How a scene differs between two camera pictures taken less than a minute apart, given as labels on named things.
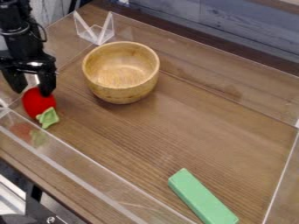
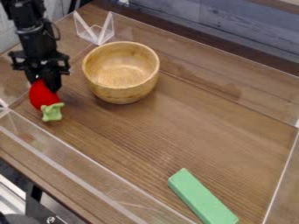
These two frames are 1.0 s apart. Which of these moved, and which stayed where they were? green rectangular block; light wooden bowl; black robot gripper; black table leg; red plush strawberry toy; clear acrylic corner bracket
Moved: red plush strawberry toy; black robot gripper
Stayed: light wooden bowl; green rectangular block; black table leg; clear acrylic corner bracket
